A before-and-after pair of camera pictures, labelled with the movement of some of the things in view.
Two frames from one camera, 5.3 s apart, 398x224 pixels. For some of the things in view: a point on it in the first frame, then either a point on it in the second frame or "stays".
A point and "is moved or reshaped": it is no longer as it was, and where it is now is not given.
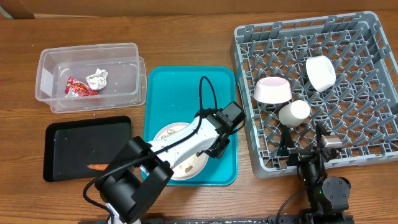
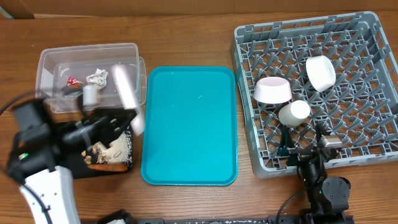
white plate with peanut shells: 193,168 to 128,96
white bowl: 321,73 stays
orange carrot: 98,167 stays
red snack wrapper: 74,88 is moved or reshaped
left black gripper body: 217,152 to 96,131
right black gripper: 286,147 stays
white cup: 293,114 stays
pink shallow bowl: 272,90 stays
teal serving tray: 175,94 stays
